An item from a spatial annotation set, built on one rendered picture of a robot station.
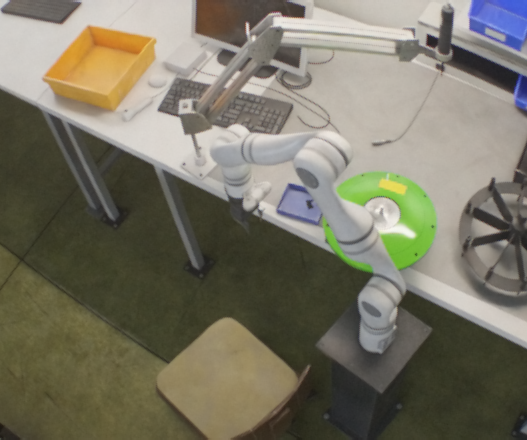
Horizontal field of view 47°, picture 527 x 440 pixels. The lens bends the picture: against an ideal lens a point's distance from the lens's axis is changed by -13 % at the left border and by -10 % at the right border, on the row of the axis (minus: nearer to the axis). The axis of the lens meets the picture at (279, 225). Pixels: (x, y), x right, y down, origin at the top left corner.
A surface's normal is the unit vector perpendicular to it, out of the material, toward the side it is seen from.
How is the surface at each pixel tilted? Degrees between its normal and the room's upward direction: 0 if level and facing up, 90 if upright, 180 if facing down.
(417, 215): 14
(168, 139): 0
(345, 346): 0
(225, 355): 0
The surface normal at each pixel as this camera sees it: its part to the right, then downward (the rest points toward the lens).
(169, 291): -0.08, -0.52
